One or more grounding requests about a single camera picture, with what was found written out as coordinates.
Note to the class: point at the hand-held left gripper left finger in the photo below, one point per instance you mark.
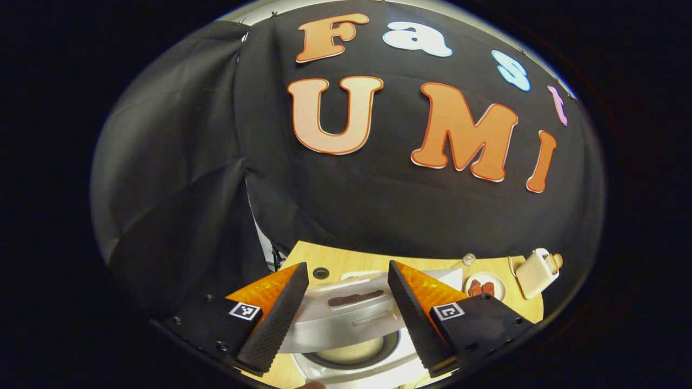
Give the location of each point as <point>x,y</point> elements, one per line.
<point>278,327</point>

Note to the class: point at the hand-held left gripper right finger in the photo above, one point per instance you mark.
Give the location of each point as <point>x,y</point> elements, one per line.
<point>416,324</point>

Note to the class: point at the white rice cooker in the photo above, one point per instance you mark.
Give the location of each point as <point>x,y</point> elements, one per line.
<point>346,319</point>

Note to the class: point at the white rice layer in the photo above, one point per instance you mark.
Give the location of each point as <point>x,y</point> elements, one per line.
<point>351,355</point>

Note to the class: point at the red meat piece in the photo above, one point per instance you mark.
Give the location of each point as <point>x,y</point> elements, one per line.
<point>488,289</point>
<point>475,288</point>

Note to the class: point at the clear plastic water bottle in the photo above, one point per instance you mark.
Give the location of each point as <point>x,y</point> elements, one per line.
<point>466,261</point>

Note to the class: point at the white round plate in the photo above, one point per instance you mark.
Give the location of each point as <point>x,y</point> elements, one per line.
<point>498,286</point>

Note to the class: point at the white toaster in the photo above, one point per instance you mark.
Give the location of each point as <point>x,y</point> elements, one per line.
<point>535,275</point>

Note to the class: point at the toasted bread slice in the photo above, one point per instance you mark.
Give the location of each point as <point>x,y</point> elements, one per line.
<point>550,265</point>
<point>558,261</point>

